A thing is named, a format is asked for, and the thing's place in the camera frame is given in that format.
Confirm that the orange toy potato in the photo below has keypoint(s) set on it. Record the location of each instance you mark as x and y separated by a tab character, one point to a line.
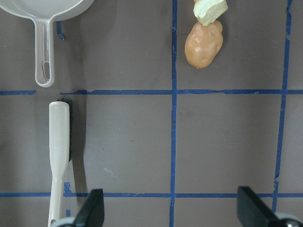
203	43

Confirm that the beige plastic dustpan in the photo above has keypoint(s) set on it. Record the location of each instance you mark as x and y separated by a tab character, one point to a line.
44	13

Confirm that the beige hand brush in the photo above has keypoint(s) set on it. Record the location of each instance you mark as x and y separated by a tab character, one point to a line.
59	153

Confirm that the pale yellow toy chunk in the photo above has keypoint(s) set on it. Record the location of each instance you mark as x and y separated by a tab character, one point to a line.
207	11

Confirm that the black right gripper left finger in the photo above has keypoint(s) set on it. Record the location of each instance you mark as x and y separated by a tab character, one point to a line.
91	213

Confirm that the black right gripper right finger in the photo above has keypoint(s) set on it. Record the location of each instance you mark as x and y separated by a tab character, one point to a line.
253	212

